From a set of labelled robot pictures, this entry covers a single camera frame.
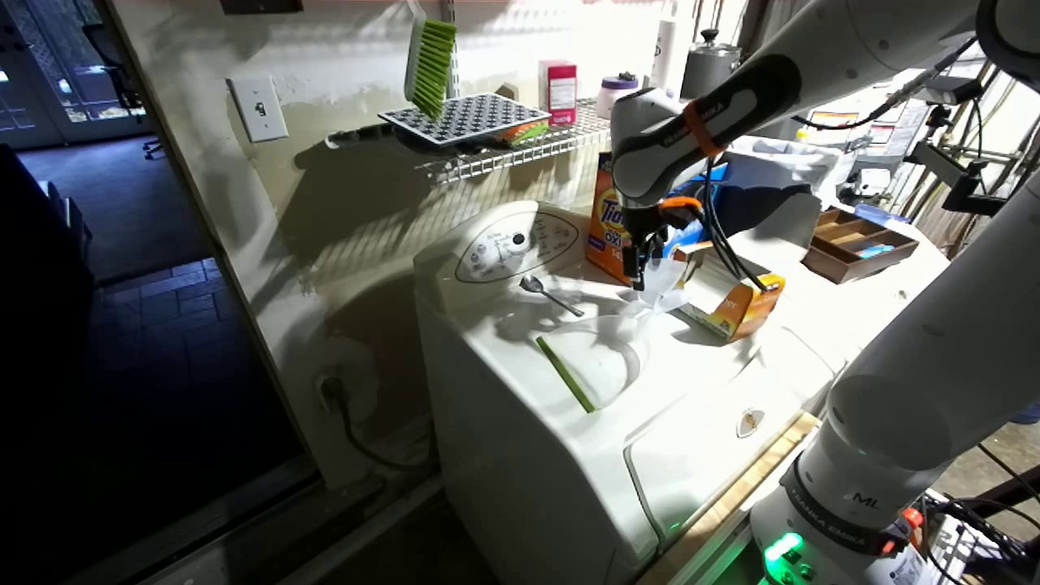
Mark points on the black camera stand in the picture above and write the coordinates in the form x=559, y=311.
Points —
x=963, y=180

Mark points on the brown wooden tray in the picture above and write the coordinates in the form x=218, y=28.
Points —
x=857, y=248

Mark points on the white toy washing machine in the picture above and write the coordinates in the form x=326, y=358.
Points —
x=522, y=457

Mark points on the green strip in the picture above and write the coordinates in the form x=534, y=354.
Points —
x=565, y=376

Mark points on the small orange paper box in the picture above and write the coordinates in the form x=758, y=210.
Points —
x=752, y=311

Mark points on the small colourful packet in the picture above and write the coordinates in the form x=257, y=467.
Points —
x=523, y=134

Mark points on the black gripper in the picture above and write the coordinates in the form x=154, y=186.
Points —
x=661, y=221

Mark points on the orange blue detergent box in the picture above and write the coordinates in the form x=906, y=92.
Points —
x=607, y=228

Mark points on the tall white bottle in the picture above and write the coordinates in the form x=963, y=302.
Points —
x=661, y=54

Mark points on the white jar with lid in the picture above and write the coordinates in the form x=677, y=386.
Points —
x=615, y=88

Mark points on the grey dimpled tray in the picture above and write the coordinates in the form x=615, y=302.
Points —
x=465, y=118

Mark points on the metal kettle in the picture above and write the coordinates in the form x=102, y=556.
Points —
x=705, y=66

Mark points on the pink white box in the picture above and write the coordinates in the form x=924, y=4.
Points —
x=559, y=94

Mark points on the green perforated panel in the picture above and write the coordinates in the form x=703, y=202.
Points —
x=435, y=66

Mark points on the metal spoon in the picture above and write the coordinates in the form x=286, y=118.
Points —
x=547, y=293

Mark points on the white wall outlet plate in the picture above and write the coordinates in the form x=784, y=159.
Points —
x=262, y=109

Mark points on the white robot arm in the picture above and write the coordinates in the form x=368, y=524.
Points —
x=953, y=368

